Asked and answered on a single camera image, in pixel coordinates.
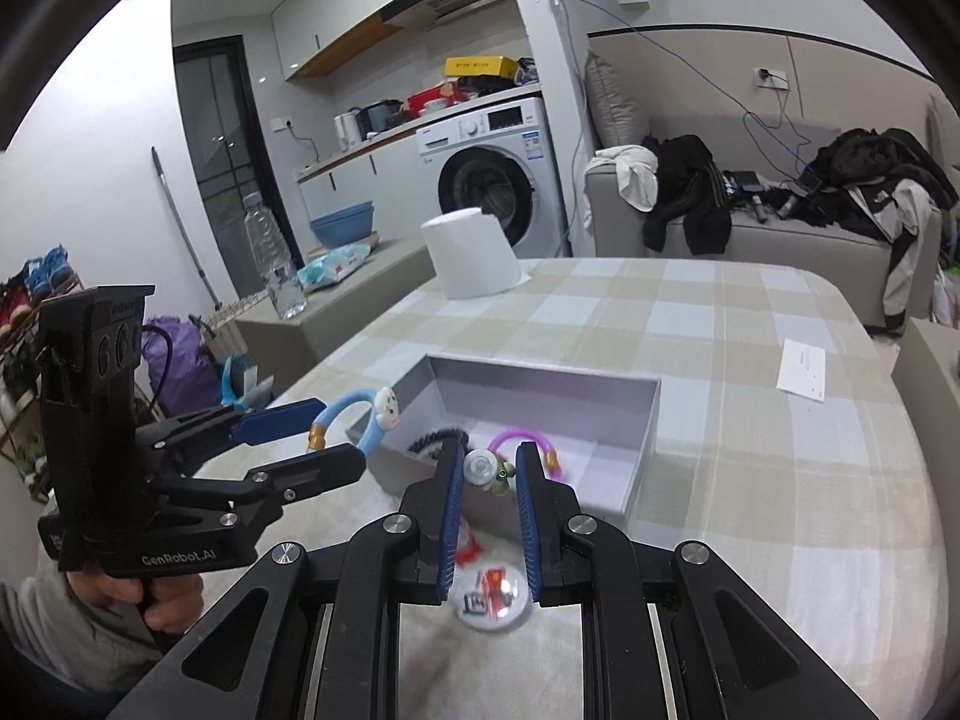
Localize white paper slip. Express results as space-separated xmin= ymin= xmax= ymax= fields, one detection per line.
xmin=776 ymin=340 xmax=827 ymax=403

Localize checkered tablecloth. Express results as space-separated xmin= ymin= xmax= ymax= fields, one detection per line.
xmin=179 ymin=255 xmax=950 ymax=720

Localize blue cable on wall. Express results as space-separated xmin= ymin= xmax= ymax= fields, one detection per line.
xmin=524 ymin=0 xmax=820 ymax=182

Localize blue shopping bag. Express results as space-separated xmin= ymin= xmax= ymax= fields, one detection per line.
xmin=220 ymin=355 xmax=275 ymax=411

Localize black clothes on sofa arm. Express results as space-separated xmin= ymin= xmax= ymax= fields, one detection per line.
xmin=643 ymin=135 xmax=732 ymax=255

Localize white front-load washing machine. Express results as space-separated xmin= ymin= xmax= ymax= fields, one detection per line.
xmin=416 ymin=96 xmax=571 ymax=259

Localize purple bag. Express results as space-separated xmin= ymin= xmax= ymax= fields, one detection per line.
xmin=142 ymin=316 xmax=220 ymax=418

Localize small green flower hair clip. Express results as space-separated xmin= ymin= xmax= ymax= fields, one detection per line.
xmin=485 ymin=455 xmax=516 ymax=496

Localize grey cardboard phone box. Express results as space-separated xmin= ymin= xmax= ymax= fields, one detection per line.
xmin=368 ymin=355 xmax=661 ymax=530

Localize white paper towel roll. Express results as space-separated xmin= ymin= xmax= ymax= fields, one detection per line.
xmin=421 ymin=208 xmax=529 ymax=301

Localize white kettle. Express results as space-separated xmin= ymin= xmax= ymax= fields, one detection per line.
xmin=334 ymin=110 xmax=364 ymax=153

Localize red and clear hair clip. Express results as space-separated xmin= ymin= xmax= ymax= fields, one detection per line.
xmin=455 ymin=518 xmax=483 ymax=566

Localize white garment on sofa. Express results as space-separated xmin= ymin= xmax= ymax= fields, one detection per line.
xmin=586 ymin=145 xmax=659 ymax=213

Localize grey sofa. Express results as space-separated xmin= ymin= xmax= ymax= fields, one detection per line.
xmin=584 ymin=154 xmax=934 ymax=332

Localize black jacket pile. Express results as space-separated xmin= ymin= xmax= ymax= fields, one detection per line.
xmin=778 ymin=127 xmax=958 ymax=335

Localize wet wipes pack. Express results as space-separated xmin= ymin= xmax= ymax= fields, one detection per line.
xmin=298 ymin=242 xmax=371 ymax=293

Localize blue bracelet with amber beads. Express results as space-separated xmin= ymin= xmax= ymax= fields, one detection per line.
xmin=305 ymin=385 xmax=402 ymax=460

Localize black spiral hair tie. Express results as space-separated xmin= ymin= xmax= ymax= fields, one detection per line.
xmin=406 ymin=425 xmax=470 ymax=460

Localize white round picture badge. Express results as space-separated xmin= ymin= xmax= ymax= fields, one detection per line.
xmin=449 ymin=561 xmax=530 ymax=634

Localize grey sofa cushion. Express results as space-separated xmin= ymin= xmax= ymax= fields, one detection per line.
xmin=584 ymin=52 xmax=651 ymax=148

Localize purple bracelet with cartoon charm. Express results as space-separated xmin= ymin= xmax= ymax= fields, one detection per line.
xmin=486 ymin=425 xmax=563 ymax=483

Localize person's left hand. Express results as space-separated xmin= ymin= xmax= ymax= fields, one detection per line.
xmin=67 ymin=567 xmax=203 ymax=634

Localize blue plastic basin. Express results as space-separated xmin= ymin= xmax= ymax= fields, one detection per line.
xmin=309 ymin=200 xmax=374 ymax=249

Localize yellow cardboard box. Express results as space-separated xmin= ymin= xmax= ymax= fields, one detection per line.
xmin=443 ymin=55 xmax=517 ymax=82

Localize clear plastic water bottle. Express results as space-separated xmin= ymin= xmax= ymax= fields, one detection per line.
xmin=242 ymin=192 xmax=308 ymax=320

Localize beige bench left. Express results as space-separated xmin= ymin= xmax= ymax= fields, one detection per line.
xmin=236 ymin=238 xmax=434 ymax=395

